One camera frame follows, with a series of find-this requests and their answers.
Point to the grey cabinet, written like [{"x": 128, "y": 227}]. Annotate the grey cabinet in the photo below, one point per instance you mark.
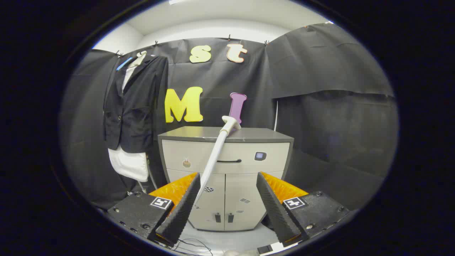
[{"x": 241, "y": 167}]

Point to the black backdrop cloth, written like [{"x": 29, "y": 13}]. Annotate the black backdrop cloth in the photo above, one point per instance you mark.
[{"x": 220, "y": 76}]

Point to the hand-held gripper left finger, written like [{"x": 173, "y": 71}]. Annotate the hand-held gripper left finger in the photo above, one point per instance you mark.
[{"x": 181, "y": 209}]

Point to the white clothes hanger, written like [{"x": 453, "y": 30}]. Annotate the white clothes hanger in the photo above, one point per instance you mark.
[{"x": 139, "y": 58}]

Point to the black suit jacket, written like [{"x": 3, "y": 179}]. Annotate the black suit jacket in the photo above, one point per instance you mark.
[{"x": 138, "y": 106}]

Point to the white undergarment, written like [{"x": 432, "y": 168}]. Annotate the white undergarment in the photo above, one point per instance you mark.
[{"x": 129, "y": 165}]

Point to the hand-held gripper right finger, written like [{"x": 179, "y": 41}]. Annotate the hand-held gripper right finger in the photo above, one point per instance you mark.
[{"x": 275, "y": 209}]

